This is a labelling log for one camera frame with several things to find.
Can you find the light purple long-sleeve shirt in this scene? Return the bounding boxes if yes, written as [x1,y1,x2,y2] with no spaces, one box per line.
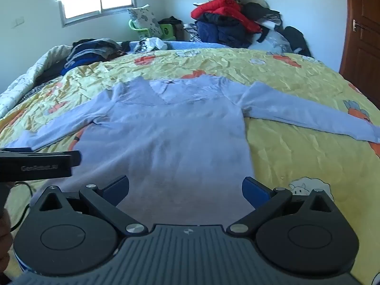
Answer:
[6,76,380,229]

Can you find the white quilted blanket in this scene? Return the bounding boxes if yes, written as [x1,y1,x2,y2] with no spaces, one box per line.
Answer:
[0,44,75,119]

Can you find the green plastic chair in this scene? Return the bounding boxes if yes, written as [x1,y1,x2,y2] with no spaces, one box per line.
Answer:
[128,19,174,40]

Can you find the black bag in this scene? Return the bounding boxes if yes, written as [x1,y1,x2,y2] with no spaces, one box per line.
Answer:
[283,26,312,57]

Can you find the grey patterned pillow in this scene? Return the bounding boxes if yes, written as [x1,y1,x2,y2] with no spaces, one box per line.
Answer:
[127,4,164,40]

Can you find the navy padded jacket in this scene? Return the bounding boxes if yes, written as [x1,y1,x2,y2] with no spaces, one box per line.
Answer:
[194,12,253,48]

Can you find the black cable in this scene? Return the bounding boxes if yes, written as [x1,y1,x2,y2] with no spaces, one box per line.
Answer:
[10,181,34,232]

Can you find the blue bed sheet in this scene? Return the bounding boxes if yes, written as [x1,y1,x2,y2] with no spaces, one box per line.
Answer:
[131,40,232,54]

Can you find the clear plastic bag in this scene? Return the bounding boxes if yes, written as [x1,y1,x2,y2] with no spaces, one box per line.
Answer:
[248,30,293,55]

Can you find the pile of dark folded clothes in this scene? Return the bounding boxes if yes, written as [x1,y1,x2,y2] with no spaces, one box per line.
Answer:
[61,38,131,76]

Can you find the striped cloth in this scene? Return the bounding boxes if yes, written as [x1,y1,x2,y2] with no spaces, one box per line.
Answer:
[182,23,202,43]

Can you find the person's left hand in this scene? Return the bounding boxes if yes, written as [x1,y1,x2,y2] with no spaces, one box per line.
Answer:
[0,212,14,274]

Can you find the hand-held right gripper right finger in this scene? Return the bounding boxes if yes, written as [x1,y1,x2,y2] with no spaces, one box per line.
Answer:
[226,176,337,239]

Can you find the dark grey clothes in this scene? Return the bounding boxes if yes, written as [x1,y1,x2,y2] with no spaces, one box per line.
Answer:
[243,1,285,33]

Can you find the pile of clothes by wall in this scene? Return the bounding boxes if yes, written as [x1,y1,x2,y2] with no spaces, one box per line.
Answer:
[191,0,263,34]

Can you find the yellow printed quilt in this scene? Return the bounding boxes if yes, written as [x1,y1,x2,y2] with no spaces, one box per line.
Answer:
[0,47,380,285]

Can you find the dark cloth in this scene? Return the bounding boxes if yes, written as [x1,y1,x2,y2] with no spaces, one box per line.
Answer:
[157,16,185,40]

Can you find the white black printed cloth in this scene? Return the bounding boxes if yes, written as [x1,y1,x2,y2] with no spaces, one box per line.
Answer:
[138,37,168,52]

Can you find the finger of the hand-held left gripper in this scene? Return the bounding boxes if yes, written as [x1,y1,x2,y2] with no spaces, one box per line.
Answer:
[0,147,33,154]
[33,150,82,167]

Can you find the brown wooden door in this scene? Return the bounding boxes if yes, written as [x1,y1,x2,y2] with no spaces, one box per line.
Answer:
[338,0,380,110]

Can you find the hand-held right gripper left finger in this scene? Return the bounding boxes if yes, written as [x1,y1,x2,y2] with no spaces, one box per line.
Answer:
[31,175,149,238]

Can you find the window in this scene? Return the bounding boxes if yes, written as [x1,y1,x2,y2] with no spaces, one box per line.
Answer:
[58,0,138,27]

